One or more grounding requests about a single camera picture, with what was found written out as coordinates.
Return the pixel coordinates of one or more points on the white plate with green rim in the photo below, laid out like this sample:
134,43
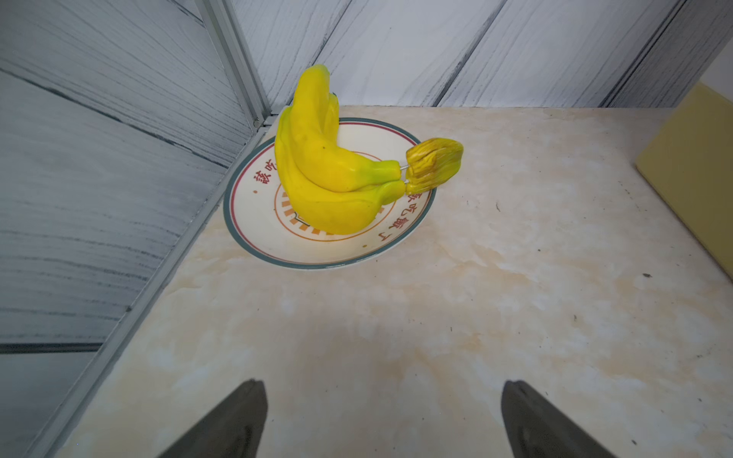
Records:
290,222

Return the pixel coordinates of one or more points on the yellow plastic banana bunch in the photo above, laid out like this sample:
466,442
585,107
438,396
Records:
337,190

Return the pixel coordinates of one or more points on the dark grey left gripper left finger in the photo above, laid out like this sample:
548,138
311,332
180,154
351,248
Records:
233,428

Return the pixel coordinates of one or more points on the three-tier drawer cabinet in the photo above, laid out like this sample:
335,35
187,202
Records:
689,164

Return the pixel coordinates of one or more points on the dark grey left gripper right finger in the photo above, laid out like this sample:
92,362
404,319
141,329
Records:
537,428

